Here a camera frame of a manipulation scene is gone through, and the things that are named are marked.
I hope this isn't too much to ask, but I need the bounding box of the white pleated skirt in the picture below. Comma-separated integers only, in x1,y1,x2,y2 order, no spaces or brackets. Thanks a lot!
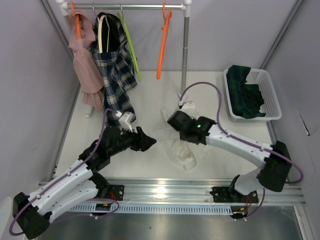
152,123,213,171

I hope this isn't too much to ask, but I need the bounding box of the aluminium mounting rail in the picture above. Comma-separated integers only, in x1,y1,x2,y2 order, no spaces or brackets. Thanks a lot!
37,176,307,206

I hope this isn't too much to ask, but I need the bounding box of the white plastic basket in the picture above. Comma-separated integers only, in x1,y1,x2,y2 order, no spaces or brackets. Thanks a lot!
223,68,282,122

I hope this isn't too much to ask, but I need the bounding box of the white slotted cable duct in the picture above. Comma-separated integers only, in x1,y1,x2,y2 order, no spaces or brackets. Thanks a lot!
69,202,233,216

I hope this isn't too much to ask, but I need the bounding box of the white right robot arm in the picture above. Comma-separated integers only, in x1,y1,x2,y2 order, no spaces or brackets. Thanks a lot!
167,110,292,202

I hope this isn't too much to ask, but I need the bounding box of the silver clothes rack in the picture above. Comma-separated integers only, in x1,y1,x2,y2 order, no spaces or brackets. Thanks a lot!
55,0,193,118

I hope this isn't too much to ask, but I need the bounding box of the navy plaid skirt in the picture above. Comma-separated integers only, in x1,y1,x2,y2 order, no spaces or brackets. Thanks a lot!
90,12,138,122

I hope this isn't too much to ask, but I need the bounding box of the pink skirt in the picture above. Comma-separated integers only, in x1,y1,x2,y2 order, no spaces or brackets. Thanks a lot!
68,14,104,112

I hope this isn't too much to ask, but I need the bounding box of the dark green plaid skirt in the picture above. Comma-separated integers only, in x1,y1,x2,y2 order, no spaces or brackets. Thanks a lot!
226,65,266,119

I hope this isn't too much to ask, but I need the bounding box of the green plastic hanger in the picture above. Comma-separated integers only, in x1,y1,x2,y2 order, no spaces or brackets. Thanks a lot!
117,11,142,82

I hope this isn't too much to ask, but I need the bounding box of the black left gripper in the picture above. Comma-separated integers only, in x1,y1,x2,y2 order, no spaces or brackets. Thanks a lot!
108,124,156,157

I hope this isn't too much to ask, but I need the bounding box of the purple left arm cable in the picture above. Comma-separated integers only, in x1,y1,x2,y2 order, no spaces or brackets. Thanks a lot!
8,108,121,236

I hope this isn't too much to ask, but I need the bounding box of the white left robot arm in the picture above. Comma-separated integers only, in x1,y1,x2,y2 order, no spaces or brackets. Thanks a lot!
9,126,157,240

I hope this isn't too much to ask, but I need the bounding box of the cream hanger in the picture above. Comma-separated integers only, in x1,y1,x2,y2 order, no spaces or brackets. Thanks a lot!
98,15,110,54

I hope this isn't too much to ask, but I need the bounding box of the orange hanger with pink skirt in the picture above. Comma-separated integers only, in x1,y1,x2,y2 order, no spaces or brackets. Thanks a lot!
70,0,82,39

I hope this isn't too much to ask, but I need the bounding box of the orange plastic hanger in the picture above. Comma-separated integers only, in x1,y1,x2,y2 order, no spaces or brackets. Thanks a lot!
156,1,172,80

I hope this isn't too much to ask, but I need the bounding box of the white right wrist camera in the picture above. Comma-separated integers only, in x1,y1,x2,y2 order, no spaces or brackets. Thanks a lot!
178,100,195,109

